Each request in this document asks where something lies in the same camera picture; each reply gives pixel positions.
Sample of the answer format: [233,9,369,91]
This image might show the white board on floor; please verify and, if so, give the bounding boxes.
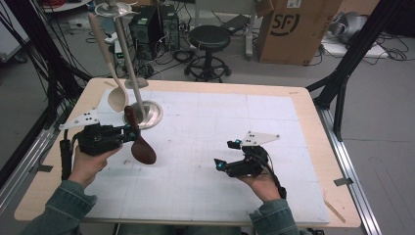
[321,35,390,59]

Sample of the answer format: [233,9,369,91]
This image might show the person's left hand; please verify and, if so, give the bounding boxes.
[68,145,123,189]

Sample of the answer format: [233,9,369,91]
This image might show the large black computer tower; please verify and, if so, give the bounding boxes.
[128,6,161,62]

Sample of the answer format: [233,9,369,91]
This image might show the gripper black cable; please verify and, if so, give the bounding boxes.
[260,153,288,200]
[59,129,79,182]

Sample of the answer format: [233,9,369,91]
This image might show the white grid mat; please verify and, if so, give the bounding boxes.
[82,88,331,224]

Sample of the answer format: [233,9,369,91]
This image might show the slim black computer tower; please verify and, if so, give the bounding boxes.
[159,3,181,52]

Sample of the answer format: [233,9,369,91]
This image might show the dark wooden rice spoon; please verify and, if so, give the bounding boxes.
[123,105,158,165]

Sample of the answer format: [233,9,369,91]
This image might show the beige ladle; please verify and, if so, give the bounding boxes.
[87,12,130,114]

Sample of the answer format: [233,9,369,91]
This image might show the person's right hand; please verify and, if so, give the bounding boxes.
[238,171,282,204]

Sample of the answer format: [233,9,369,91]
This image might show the black flat device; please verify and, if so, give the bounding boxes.
[221,13,251,35]

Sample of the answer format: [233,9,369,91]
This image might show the cardboard box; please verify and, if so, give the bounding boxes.
[255,0,344,67]

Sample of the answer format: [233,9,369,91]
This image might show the aluminium frame rail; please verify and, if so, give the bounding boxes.
[0,126,55,213]
[316,106,383,235]

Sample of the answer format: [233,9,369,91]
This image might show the white desk frame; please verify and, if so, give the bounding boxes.
[244,0,258,60]

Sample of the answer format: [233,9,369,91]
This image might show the black round stool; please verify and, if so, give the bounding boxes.
[184,24,233,83]

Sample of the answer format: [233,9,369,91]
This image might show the power supply with green display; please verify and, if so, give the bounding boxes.
[114,40,126,67]

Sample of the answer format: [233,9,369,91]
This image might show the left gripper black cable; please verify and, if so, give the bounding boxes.
[59,129,79,182]

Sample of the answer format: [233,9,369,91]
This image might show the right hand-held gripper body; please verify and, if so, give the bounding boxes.
[224,130,281,179]

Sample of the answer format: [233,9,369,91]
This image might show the steel utensil rack stand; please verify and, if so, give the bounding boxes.
[82,0,164,131]

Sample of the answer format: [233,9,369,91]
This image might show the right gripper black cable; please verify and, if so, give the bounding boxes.
[260,153,288,200]

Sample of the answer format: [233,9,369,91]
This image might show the black metal stand with cables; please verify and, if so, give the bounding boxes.
[0,0,92,131]

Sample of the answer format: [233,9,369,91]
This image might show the grey plastic shell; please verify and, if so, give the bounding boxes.
[327,11,368,45]

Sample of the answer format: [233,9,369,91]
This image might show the thin wooden stick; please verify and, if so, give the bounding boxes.
[323,199,346,224]

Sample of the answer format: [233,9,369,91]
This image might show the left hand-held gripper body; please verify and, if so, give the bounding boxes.
[58,109,127,157]

